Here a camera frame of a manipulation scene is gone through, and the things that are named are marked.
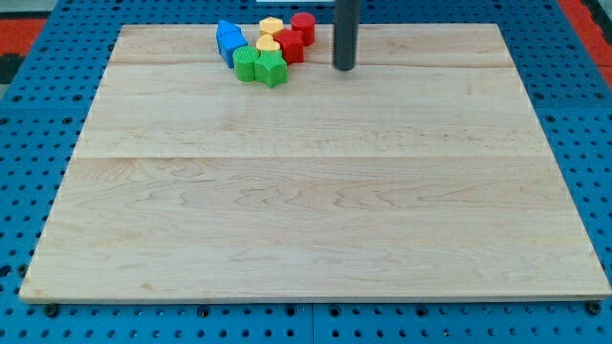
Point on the green cylinder block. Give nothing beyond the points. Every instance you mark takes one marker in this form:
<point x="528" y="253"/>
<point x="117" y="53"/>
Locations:
<point x="243" y="61"/>

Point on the light wooden board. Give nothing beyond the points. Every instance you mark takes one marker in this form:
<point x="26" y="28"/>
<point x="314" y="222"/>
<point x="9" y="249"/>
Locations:
<point x="423" y="175"/>

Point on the yellow hexagon block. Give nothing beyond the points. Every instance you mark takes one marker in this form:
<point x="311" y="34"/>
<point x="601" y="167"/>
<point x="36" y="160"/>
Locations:
<point x="271" y="25"/>

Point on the red star block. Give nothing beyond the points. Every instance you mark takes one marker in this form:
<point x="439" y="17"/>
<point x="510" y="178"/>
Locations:
<point x="291" y="45"/>

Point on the green star block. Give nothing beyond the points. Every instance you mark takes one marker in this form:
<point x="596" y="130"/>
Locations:
<point x="271" y="68"/>

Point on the red cylinder block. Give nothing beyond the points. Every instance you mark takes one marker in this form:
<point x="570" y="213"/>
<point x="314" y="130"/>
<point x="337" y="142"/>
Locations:
<point x="305" y="22"/>

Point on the yellow heart block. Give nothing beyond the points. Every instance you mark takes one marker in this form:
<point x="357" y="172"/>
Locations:
<point x="266" y="43"/>

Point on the blue pentagon house block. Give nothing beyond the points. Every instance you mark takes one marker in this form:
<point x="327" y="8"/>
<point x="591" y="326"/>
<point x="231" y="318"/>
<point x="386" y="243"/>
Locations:
<point x="225" y="27"/>

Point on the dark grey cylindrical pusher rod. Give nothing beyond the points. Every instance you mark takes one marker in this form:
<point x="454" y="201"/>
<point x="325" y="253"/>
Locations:
<point x="346" y="28"/>

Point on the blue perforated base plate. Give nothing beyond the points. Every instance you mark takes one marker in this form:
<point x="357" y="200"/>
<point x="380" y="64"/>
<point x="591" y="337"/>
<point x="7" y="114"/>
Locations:
<point x="42" y="114"/>

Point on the blue cube block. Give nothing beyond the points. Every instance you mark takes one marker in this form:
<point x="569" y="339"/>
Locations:
<point x="228" y="43"/>

